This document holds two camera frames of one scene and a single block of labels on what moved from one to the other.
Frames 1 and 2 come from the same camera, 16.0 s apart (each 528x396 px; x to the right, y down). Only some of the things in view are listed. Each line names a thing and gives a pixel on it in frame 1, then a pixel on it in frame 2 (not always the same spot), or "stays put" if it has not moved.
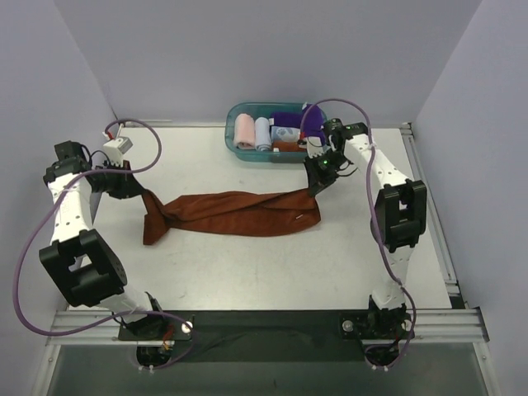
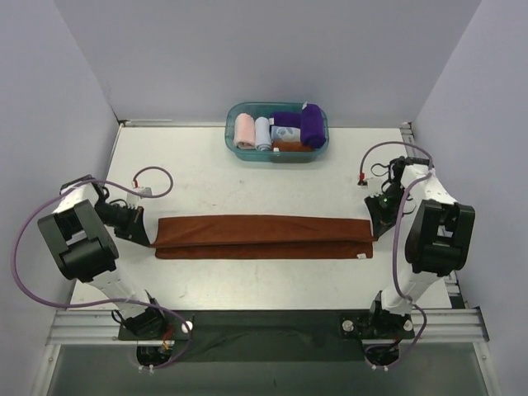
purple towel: (313, 123) stays put
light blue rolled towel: (262, 135) stays put
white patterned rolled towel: (285, 133) stays put
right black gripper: (318, 180) to (379, 207)
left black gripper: (127, 186) to (133, 223)
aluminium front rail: (432, 325) stays put
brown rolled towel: (287, 146) stays put
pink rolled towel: (244, 132) stays put
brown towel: (230, 214) to (261, 237)
